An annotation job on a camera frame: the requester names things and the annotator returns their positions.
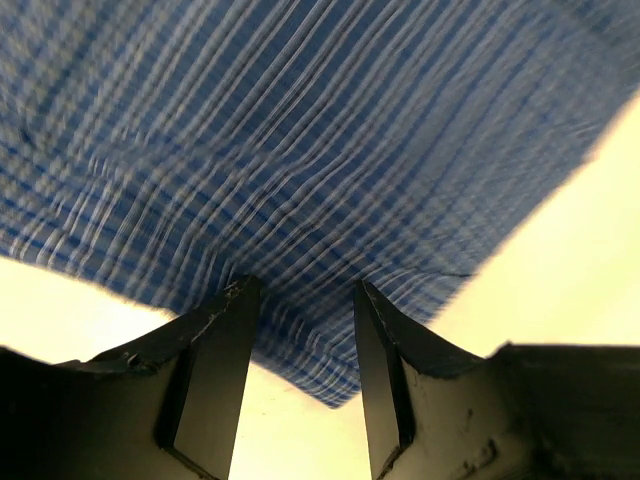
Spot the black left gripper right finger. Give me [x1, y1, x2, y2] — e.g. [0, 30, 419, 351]
[354, 281, 639, 479]

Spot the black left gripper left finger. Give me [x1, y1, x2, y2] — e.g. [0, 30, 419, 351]
[1, 276, 261, 479]

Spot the blue checkered long sleeve shirt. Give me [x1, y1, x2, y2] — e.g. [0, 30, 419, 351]
[1, 1, 639, 407]

